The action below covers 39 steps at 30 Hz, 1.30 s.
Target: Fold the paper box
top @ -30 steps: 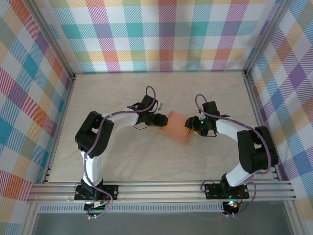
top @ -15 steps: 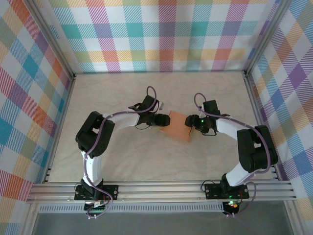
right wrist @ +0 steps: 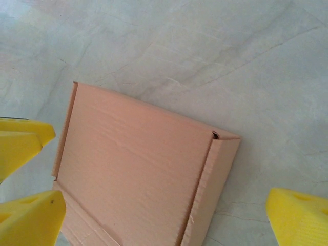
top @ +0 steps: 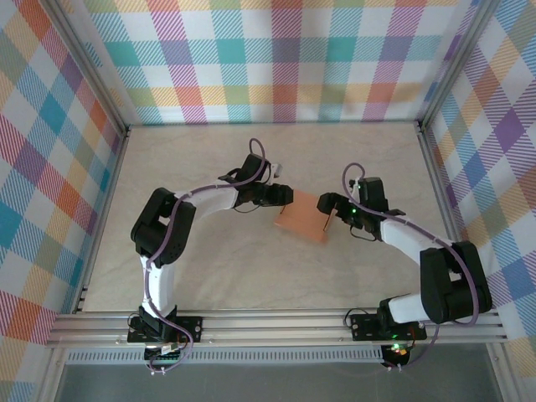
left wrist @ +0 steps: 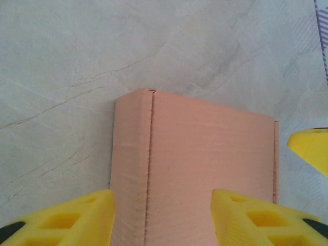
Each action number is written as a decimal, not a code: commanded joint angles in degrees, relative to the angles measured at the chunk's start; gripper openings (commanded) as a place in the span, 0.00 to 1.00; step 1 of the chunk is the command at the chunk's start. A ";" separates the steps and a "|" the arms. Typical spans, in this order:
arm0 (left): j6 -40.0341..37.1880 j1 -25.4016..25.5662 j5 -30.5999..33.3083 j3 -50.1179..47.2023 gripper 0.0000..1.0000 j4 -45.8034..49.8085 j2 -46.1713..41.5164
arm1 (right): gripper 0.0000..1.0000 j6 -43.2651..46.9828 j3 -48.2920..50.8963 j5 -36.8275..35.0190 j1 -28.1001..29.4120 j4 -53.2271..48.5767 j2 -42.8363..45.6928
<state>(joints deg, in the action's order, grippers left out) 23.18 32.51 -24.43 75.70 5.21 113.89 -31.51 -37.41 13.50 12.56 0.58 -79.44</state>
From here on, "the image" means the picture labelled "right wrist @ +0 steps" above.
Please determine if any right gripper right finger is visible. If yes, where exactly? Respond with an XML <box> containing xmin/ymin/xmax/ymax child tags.
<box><xmin>266</xmin><ymin>187</ymin><xmax>328</xmax><ymax>246</ymax></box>

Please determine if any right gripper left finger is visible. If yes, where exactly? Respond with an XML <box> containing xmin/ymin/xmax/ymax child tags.
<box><xmin>0</xmin><ymin>190</ymin><xmax>67</xmax><ymax>246</ymax></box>

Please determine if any orange paper box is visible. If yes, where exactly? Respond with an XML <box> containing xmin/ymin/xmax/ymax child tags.
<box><xmin>52</xmin><ymin>81</ymin><xmax>241</xmax><ymax>246</ymax></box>

